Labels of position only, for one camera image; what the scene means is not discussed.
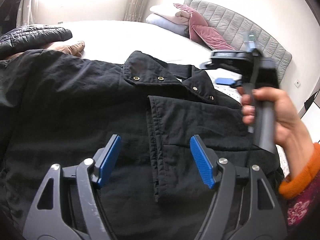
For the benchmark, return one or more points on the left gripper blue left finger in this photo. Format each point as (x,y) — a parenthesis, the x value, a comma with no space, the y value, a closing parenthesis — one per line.
(51,213)

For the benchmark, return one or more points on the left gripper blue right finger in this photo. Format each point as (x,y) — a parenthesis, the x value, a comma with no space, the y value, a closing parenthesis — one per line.
(244,205)

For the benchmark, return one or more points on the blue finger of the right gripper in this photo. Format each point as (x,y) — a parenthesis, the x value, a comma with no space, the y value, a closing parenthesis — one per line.
(228,82)

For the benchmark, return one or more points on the large black coat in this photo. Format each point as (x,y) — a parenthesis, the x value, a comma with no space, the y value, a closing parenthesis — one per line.
(136,207)

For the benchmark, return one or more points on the right forearm orange cuff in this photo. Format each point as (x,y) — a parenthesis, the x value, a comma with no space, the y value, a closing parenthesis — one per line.
(302,192)

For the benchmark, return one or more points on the right hand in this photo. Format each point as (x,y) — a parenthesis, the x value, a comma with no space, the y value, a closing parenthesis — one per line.
(290,132)

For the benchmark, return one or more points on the grey padded headboard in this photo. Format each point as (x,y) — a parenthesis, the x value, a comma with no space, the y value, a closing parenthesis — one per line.
(232,26)

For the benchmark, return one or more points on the pink velvet pillow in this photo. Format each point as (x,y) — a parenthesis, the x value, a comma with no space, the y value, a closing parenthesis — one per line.
(201,32)

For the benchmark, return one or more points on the light blue pillow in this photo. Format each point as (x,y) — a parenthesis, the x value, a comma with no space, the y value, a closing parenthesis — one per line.
(161,22)

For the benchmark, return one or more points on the folded white pink blanket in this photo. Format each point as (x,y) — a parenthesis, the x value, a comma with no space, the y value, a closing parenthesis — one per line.
(171,13)

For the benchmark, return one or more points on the grey patterned curtain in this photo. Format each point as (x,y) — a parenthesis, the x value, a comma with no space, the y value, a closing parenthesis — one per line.
(134,10)

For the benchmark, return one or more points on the black quilted jacket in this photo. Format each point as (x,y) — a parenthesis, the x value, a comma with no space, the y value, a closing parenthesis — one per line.
(32,36)

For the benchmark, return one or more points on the sheer white curtain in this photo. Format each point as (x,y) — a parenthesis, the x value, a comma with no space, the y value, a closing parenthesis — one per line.
(25,15)

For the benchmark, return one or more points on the white wall socket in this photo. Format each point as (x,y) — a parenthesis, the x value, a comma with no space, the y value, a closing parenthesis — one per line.
(297,83)

